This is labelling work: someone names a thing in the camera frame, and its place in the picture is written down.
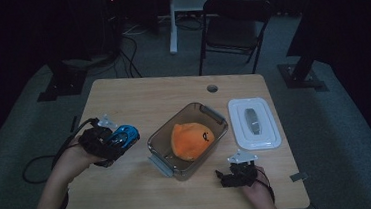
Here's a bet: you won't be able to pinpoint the orange plush toy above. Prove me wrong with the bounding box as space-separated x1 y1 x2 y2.
168 119 218 164

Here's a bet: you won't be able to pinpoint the small grey tag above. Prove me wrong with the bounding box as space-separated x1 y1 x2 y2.
289 171 310 183

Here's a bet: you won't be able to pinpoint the white box lid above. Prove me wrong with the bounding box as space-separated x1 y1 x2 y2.
226 94 283 153

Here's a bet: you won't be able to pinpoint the black metal stand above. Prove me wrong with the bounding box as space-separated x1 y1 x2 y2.
33 56 91 104
272 6 330 95

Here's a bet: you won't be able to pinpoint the left hand-held gripper cable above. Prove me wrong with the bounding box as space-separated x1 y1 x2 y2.
16 116 107 209

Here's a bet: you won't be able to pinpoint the person's left hand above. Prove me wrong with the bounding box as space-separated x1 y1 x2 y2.
50 136 97 185

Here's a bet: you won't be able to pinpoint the hand-held gripper cable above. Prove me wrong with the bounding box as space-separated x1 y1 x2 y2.
255 167 278 206
16 116 107 209

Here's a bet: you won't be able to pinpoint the white desk frame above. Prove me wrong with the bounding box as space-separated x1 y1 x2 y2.
164 0 261 56

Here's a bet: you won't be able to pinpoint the blue toy car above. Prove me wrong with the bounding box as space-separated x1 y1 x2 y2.
103 122 142 155

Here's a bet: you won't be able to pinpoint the clear grey storage box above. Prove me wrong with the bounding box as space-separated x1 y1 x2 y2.
143 98 234 185

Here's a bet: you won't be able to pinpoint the small black stick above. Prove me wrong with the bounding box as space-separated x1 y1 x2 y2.
68 115 79 135

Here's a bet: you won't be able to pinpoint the person's right hand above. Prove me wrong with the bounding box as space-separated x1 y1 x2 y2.
241 165 276 209

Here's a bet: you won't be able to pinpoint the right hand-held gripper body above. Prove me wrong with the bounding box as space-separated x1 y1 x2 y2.
226 147 261 188

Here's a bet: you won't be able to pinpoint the black floor cables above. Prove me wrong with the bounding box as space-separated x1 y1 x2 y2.
80 22 172 84

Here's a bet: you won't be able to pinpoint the right hand-held gripper cable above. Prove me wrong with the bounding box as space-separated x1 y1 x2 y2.
255 167 278 206

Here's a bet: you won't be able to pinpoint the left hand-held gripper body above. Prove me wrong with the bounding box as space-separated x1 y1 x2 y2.
76 113 121 170

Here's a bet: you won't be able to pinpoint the black folding chair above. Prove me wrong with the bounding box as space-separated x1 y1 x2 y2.
192 0 277 79

